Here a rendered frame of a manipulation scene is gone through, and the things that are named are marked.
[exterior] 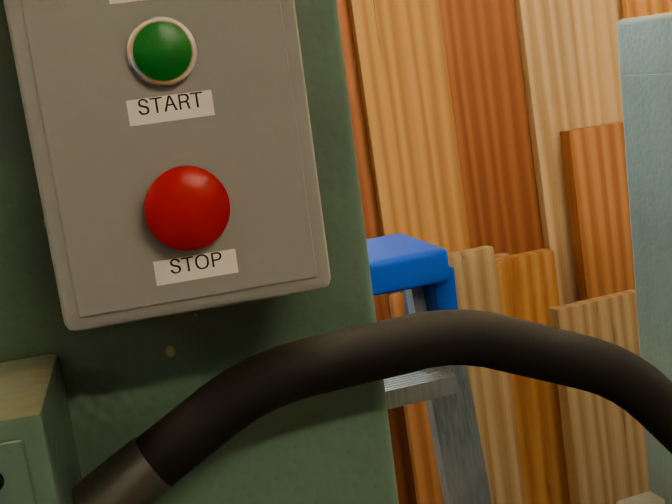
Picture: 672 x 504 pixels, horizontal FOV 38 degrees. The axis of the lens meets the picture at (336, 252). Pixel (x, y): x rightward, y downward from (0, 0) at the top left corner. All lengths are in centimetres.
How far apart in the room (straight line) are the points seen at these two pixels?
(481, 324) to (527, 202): 159
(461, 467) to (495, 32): 95
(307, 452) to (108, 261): 15
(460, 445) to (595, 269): 75
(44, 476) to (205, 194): 11
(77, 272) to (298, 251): 8
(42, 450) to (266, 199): 12
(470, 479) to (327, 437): 90
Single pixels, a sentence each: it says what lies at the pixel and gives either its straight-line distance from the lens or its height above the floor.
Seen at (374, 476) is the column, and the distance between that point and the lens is 46.
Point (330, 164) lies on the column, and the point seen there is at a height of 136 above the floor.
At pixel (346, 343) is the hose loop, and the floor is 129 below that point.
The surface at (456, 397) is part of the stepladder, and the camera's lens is 131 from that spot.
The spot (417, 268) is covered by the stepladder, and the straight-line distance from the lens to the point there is 121.
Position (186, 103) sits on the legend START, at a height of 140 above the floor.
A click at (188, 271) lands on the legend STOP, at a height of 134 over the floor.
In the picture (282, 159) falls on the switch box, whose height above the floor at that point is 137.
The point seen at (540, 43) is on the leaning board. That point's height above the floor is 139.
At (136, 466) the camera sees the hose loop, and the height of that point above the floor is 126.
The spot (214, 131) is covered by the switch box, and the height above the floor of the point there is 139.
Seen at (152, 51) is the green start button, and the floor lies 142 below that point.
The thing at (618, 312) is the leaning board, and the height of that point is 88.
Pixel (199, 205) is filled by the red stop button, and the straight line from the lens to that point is 34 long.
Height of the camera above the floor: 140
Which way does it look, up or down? 11 degrees down
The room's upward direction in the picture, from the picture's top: 7 degrees counter-clockwise
